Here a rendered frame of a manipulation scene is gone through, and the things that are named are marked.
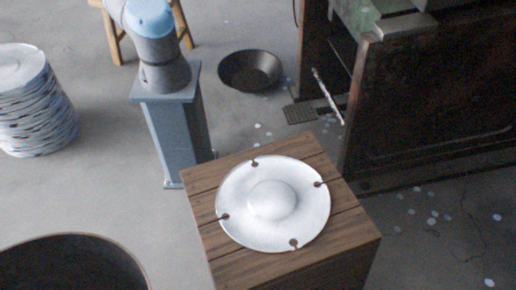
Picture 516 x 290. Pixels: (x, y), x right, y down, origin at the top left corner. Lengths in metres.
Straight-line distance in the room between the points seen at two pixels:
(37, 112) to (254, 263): 1.05
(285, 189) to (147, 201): 0.64
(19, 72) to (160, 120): 0.61
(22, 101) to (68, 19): 1.01
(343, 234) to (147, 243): 0.70
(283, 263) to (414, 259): 0.57
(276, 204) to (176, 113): 0.43
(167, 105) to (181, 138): 0.14
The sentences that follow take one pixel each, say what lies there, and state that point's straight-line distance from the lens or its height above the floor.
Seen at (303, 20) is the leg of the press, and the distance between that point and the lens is 1.56.
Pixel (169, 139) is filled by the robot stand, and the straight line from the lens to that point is 1.34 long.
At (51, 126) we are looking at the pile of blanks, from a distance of 1.76.
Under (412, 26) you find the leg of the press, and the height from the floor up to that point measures 0.64.
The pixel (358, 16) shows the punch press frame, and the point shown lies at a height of 0.57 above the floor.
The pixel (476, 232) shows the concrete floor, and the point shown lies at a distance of 1.54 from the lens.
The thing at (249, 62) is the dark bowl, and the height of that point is 0.02.
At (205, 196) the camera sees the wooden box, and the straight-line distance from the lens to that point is 1.07.
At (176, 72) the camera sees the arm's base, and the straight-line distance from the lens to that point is 1.20.
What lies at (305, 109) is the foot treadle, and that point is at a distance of 1.54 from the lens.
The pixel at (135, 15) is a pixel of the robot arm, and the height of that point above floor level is 0.67.
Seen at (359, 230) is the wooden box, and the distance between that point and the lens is 1.02.
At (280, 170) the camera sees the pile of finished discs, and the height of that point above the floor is 0.35.
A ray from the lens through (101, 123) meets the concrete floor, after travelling 1.86.
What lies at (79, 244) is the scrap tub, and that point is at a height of 0.44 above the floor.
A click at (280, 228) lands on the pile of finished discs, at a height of 0.35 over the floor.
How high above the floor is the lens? 1.22
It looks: 48 degrees down
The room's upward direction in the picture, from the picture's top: 3 degrees counter-clockwise
